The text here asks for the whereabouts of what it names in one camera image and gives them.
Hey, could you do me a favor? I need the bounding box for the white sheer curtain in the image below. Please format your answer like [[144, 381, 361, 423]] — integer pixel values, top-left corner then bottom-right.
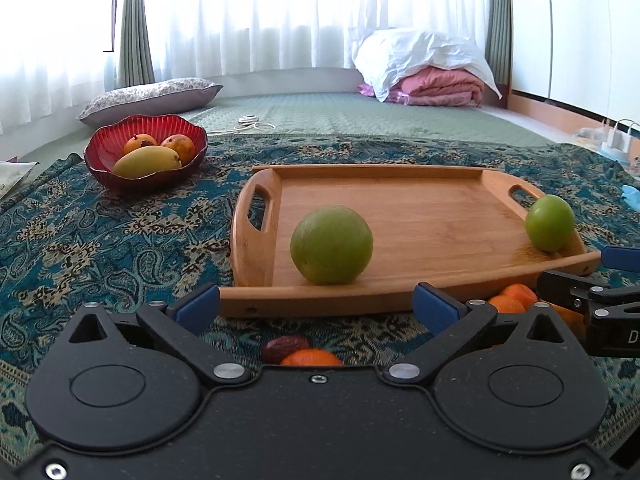
[[0, 0, 493, 133]]

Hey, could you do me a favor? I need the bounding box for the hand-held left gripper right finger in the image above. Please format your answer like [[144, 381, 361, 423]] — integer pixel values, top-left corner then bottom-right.
[[382, 282, 587, 389]]

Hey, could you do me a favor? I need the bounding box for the wooden tray with handles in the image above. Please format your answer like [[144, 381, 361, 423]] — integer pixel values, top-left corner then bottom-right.
[[218, 164, 601, 318]]

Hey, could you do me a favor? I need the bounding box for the white duvet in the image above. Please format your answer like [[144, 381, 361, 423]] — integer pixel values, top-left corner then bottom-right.
[[353, 29, 503, 103]]

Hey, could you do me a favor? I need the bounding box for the red ribbed bowl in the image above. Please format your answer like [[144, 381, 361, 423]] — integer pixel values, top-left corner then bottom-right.
[[83, 114, 209, 194]]

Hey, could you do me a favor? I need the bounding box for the small orange red fruit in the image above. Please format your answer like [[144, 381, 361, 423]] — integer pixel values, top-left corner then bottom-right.
[[160, 134, 196, 165], [123, 133, 158, 155]]

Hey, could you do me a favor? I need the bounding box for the green quilted mat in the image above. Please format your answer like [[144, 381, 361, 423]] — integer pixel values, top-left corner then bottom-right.
[[185, 91, 568, 149]]

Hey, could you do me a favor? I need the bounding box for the white power strip with chargers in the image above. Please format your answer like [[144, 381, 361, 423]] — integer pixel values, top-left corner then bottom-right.
[[599, 118, 640, 162]]

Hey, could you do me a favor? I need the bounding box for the white wardrobe with wooden base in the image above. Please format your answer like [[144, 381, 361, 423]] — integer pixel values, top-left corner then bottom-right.
[[509, 0, 640, 137]]

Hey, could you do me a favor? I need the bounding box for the yellow mango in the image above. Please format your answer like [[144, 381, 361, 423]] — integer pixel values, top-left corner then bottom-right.
[[114, 145, 182, 179]]

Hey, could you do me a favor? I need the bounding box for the tangerine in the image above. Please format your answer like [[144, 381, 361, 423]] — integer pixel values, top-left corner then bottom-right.
[[280, 349, 344, 367], [501, 283, 540, 311], [487, 295, 527, 315]]

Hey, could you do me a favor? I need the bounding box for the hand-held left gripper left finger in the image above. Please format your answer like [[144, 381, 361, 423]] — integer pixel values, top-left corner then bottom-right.
[[66, 283, 252, 389]]

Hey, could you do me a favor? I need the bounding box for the red date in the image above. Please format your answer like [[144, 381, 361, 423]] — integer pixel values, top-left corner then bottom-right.
[[262, 335, 312, 365]]

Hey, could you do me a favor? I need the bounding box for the white cable with switch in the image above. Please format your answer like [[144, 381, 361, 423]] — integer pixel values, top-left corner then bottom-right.
[[207, 115, 277, 136]]

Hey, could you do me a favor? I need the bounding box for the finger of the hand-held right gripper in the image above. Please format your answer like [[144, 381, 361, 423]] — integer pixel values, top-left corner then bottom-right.
[[536, 269, 640, 314], [601, 245, 640, 274]]

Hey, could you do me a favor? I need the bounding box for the green curtain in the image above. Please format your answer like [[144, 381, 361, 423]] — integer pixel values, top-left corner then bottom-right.
[[485, 0, 515, 101], [118, 0, 156, 89]]

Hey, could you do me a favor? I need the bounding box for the large green citrus fruit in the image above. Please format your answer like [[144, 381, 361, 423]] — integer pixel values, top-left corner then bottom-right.
[[290, 205, 374, 286]]

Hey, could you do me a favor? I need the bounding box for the pink folded blanket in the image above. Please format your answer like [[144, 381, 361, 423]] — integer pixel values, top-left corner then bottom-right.
[[357, 70, 485, 108]]

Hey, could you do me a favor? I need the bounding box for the small green apple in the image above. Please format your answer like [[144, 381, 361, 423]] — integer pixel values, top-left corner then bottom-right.
[[524, 194, 576, 253]]

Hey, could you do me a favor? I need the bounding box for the teal paisley blanket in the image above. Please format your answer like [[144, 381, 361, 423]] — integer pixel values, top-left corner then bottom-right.
[[0, 132, 640, 461]]

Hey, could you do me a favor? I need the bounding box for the white paper bag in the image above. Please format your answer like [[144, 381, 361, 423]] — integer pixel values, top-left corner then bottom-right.
[[0, 160, 40, 202]]

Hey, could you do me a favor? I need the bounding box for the floral pillow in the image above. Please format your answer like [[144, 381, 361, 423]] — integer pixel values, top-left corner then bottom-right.
[[78, 77, 224, 128]]

